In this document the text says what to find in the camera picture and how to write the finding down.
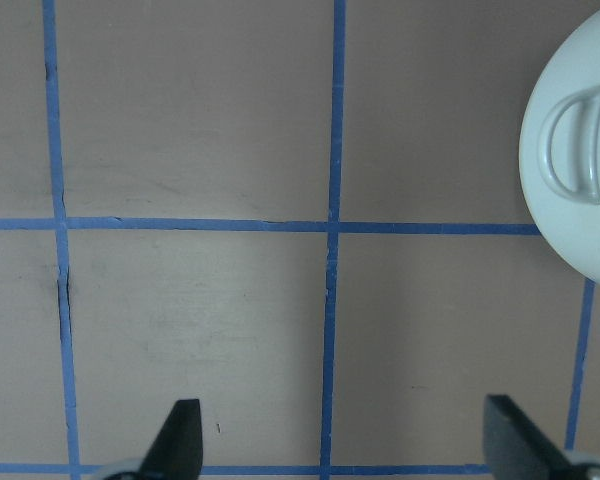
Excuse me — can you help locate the pale green cooking pot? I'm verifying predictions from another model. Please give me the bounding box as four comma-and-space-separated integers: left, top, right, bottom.
519, 10, 600, 284

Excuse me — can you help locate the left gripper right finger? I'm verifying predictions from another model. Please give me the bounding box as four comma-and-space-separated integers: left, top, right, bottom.
482, 395, 580, 480

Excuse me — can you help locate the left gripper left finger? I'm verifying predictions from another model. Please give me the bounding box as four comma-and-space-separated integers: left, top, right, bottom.
137, 399, 203, 480

